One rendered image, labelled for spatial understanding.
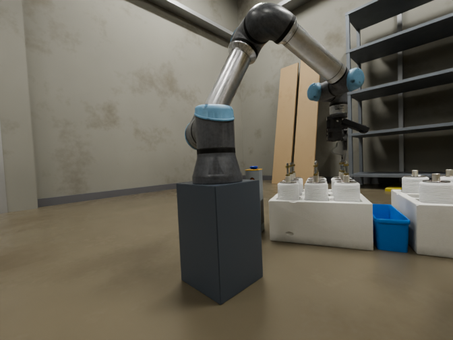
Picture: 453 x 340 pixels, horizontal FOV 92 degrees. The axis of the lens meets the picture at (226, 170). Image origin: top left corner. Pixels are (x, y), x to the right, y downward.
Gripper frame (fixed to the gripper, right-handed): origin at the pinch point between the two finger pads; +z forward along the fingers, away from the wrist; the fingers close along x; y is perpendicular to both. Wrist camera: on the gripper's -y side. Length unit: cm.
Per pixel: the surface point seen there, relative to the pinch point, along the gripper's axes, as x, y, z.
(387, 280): 41, -4, 35
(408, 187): -7.6, -26.8, 14.6
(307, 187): 14.5, 16.5, 11.5
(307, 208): 18.6, 16.7, 19.6
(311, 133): -200, 10, -34
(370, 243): 19.8, -5.0, 31.9
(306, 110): -210, 15, -66
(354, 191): 16.0, -0.7, 12.9
